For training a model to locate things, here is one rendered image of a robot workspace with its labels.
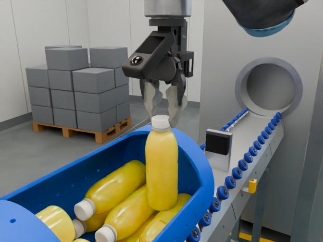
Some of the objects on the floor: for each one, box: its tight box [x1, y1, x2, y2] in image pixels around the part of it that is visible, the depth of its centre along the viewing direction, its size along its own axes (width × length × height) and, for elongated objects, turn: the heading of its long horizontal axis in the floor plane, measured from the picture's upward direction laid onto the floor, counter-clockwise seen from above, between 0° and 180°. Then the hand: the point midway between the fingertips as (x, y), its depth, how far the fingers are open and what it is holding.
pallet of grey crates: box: [25, 45, 131, 144], centre depth 415 cm, size 120×80×119 cm
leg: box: [251, 168, 269, 242], centre depth 188 cm, size 6×6×63 cm
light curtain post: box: [290, 52, 323, 242], centre depth 114 cm, size 6×6×170 cm
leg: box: [230, 212, 242, 242], centre depth 195 cm, size 6×6×63 cm
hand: (161, 121), depth 59 cm, fingers closed on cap, 4 cm apart
